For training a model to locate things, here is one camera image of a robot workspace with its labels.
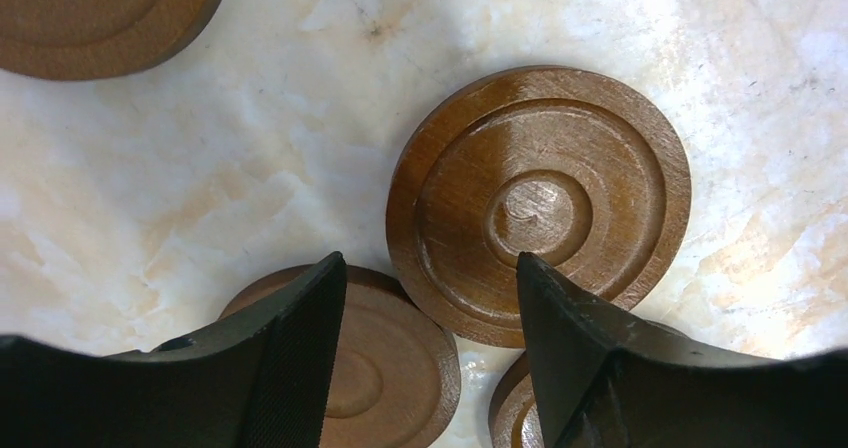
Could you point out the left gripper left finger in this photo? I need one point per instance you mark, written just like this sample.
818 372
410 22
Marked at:
257 378

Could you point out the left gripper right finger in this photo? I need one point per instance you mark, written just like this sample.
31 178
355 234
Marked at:
603 377

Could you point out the brown wooden coaster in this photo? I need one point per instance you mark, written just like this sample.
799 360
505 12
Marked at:
572 166
396 379
81 40
513 417

